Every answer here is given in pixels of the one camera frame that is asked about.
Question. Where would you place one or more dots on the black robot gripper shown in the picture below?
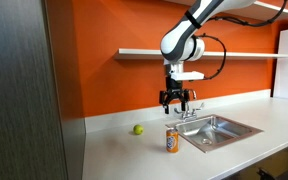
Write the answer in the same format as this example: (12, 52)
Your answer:
(174, 91)

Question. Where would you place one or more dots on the orange soda can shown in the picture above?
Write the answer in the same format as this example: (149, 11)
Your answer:
(172, 140)

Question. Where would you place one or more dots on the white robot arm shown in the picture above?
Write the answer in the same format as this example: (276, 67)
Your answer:
(180, 44)

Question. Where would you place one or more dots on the chrome faucet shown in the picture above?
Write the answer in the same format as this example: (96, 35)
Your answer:
(190, 113)

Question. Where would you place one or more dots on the stainless steel sink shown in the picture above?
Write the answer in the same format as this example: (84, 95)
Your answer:
(213, 131)

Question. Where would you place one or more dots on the green apple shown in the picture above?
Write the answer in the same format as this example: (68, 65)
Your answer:
(138, 129)

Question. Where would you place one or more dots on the dark wood cabinet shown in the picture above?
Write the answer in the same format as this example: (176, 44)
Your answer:
(42, 128)

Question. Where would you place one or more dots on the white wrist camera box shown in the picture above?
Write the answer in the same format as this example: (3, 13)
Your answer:
(187, 76)

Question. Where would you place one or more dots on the lower white wall shelf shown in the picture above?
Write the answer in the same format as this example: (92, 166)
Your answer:
(147, 54)

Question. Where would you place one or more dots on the white wall shelf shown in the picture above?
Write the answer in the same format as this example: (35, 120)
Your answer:
(147, 54)
(258, 10)

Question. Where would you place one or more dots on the upper white wall shelf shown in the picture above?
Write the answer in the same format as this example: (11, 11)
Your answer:
(258, 10)

